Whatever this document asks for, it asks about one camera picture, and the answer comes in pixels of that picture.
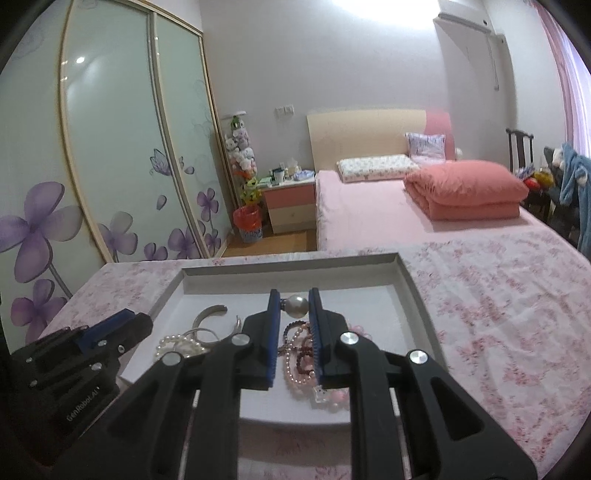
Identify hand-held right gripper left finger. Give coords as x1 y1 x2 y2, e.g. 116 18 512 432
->
51 289 282 480

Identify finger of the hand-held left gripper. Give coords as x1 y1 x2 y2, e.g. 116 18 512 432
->
28 315 154 389
11 309 140 371

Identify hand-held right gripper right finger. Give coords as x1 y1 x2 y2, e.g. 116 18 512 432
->
308 287 539 480

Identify dark red bead necklace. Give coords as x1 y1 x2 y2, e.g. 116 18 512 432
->
283 320 320 376

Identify white pearl bracelet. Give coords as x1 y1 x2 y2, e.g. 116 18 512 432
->
156 335 209 360

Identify thin silver bangle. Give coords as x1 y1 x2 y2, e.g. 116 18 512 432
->
175 327 232 352

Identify grey jewelry tray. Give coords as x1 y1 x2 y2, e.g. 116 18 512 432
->
117 251 450 428

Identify silver cuff bangle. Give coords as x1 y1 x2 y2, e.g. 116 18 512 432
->
193 304 244 334

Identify red waste basket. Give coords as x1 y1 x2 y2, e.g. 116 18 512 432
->
232 205 263 243

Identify pink bed sheet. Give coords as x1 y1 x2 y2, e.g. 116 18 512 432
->
315 170 548 254

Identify pink and beige nightstand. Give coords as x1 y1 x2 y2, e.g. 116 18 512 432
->
259 178 317 234

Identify pink floral bedspread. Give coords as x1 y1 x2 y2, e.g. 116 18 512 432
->
39 228 591 480

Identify white floral pillow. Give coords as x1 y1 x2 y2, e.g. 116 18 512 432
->
336 154 419 184

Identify floral sliding door wardrobe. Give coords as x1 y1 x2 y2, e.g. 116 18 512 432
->
0 0 232 344

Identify hanging stack of plush toys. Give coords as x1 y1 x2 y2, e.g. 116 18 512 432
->
224 115 260 207

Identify folded pink quilt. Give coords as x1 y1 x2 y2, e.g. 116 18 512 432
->
404 160 530 221

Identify beige and pink headboard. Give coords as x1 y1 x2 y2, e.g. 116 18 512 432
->
307 109 454 172

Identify small purple patterned pillow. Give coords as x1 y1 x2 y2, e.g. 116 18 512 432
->
405 132 447 163

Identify colourful toys on chair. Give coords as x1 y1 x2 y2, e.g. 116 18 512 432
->
521 166 556 191

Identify dark wooden chair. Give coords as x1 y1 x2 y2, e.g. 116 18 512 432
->
505 128 552 223

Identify blue plush garment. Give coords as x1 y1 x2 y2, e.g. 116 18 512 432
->
551 143 591 254

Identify white air conditioner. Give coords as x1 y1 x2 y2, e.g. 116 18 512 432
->
436 0 493 34

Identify pink curtain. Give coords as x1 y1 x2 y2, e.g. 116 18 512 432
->
538 0 591 155

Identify pink bead bracelet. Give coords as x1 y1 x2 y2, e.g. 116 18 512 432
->
283 323 366 412

